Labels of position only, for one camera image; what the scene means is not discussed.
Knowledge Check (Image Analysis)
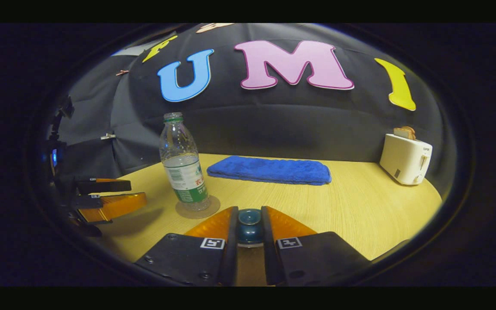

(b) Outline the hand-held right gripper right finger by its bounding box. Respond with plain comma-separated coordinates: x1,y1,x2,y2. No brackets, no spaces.
261,206,371,287

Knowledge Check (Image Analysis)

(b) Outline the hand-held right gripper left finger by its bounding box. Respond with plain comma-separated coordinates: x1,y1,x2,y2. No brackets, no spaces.
134,206,239,287

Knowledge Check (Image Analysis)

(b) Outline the round grey coaster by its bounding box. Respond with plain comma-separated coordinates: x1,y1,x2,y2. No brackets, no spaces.
175,195,221,219

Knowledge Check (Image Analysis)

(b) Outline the clear plastic water bottle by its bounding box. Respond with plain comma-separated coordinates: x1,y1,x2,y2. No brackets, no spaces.
159,112,211,211

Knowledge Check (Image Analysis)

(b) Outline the blue towel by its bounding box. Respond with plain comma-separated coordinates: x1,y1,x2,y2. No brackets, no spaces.
206,155,332,186

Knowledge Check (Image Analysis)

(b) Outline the black backdrop cloth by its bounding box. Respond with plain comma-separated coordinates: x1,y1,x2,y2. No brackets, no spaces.
52,24,457,203

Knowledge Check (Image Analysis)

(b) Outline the white toaster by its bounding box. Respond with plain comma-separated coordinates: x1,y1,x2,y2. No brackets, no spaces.
379,133,433,186

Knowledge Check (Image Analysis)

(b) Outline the bread slice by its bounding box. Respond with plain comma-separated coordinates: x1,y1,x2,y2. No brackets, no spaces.
393,126,416,140

